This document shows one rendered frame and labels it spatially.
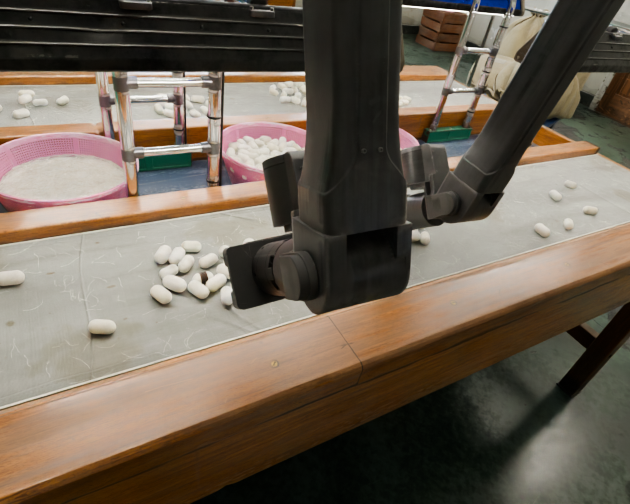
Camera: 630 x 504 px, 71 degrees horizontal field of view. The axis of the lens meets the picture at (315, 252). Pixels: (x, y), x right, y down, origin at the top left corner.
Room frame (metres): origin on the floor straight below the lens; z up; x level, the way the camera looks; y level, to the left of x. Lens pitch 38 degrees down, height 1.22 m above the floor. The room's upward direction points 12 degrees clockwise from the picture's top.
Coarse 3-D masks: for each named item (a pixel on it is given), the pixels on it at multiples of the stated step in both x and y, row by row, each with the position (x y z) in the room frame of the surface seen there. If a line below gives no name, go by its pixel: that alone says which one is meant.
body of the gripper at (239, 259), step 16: (272, 240) 0.37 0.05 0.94; (224, 256) 0.34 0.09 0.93; (240, 256) 0.34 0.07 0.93; (256, 256) 0.34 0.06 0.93; (272, 256) 0.32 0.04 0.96; (240, 272) 0.33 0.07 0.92; (256, 272) 0.33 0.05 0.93; (272, 272) 0.30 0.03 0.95; (240, 288) 0.32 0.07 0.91; (256, 288) 0.33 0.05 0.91; (272, 288) 0.31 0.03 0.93; (240, 304) 0.31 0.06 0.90; (256, 304) 0.32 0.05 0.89
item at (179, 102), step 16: (96, 80) 0.84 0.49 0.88; (112, 96) 0.86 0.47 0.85; (144, 96) 0.90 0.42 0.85; (160, 96) 0.91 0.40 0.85; (176, 96) 0.93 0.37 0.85; (176, 112) 0.93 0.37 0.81; (112, 128) 0.85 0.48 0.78; (176, 128) 0.93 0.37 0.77; (176, 144) 0.93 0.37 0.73; (144, 160) 0.88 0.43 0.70; (160, 160) 0.90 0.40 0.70; (176, 160) 0.92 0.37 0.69
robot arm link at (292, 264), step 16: (272, 160) 0.33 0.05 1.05; (288, 160) 0.32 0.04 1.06; (272, 176) 0.32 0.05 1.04; (288, 176) 0.32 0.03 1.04; (272, 192) 0.32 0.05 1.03; (288, 192) 0.31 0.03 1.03; (272, 208) 0.32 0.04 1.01; (288, 208) 0.31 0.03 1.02; (288, 256) 0.24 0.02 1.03; (304, 256) 0.23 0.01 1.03; (288, 272) 0.23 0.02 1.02; (304, 272) 0.22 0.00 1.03; (288, 288) 0.23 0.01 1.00; (304, 288) 0.22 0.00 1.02
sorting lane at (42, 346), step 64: (512, 192) 1.02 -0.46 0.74; (576, 192) 1.10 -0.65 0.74; (0, 256) 0.46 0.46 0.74; (64, 256) 0.48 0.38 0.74; (128, 256) 0.51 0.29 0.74; (192, 256) 0.54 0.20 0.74; (448, 256) 0.69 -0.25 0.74; (512, 256) 0.73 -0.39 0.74; (0, 320) 0.35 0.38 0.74; (64, 320) 0.37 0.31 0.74; (128, 320) 0.39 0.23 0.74; (192, 320) 0.41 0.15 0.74; (256, 320) 0.43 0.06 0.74; (0, 384) 0.26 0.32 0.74; (64, 384) 0.28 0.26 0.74
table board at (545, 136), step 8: (456, 80) 2.00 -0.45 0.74; (544, 128) 1.60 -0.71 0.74; (536, 136) 1.61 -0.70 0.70; (544, 136) 1.59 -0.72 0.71; (552, 136) 1.57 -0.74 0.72; (560, 136) 1.54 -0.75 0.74; (536, 144) 1.60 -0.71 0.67; (544, 144) 1.58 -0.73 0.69; (552, 144) 1.55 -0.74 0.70; (624, 168) 1.36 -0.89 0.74
